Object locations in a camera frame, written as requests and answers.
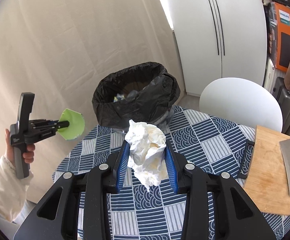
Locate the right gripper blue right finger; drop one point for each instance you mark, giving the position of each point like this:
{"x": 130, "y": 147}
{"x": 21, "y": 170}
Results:
{"x": 235, "y": 214}

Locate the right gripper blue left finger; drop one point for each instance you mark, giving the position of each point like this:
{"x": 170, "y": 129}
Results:
{"x": 56, "y": 214}

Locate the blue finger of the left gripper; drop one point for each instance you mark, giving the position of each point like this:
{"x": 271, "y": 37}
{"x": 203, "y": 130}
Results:
{"x": 60, "y": 126}
{"x": 43, "y": 122}

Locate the green plastic tray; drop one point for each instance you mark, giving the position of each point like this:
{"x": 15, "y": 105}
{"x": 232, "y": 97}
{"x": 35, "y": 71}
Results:
{"x": 77, "y": 124}

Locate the white tissue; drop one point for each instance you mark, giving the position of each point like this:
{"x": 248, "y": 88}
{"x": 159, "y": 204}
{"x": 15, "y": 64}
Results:
{"x": 147, "y": 153}

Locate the person's white sleeved forearm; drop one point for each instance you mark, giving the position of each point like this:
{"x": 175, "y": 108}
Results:
{"x": 12, "y": 190}

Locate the black bag lined trash bin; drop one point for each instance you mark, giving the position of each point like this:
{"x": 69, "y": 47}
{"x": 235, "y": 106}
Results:
{"x": 143, "y": 93}

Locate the wooden cutting board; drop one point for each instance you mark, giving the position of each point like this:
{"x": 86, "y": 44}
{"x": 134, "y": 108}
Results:
{"x": 266, "y": 183}

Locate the blue white patterned tablecloth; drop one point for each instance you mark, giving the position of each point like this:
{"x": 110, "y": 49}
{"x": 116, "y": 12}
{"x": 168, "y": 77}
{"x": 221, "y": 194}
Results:
{"x": 213, "y": 144}

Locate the white round chair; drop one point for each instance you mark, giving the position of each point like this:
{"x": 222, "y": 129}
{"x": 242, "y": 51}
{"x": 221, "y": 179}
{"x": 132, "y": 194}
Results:
{"x": 241, "y": 101}

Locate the dark grey storage box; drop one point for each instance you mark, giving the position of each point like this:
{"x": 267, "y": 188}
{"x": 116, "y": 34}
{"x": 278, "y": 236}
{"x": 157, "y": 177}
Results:
{"x": 282, "y": 95}

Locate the white refrigerator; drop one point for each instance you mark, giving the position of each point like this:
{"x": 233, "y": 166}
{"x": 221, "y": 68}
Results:
{"x": 217, "y": 39}

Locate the orange appliance box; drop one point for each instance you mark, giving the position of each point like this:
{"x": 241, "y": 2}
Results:
{"x": 279, "y": 35}

